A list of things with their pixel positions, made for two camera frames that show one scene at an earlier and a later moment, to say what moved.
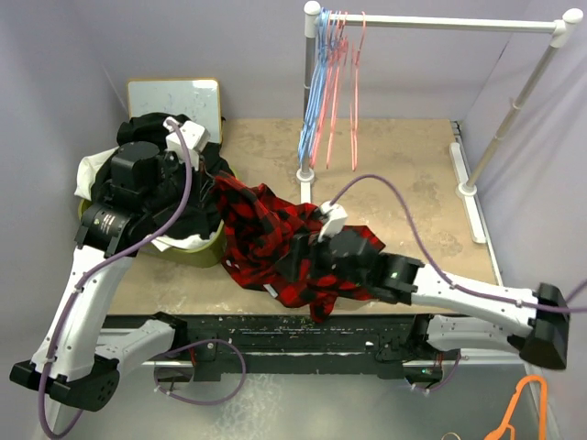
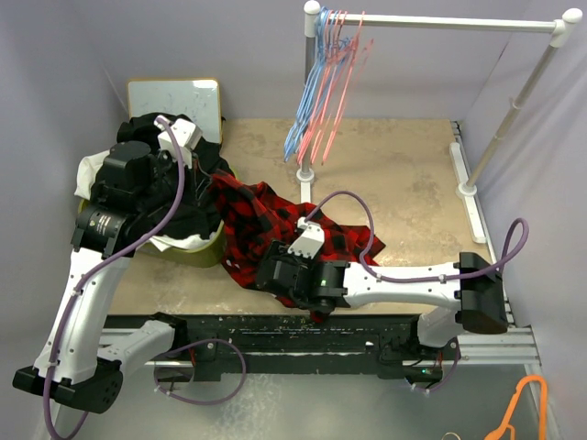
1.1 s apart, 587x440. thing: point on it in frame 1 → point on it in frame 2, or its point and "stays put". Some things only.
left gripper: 198,185 stays put
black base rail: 398,345 stays put
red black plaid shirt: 272,243 stays put
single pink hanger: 354,93 → 344,89
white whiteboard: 198,99 stays put
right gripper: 305,247 → 277,250
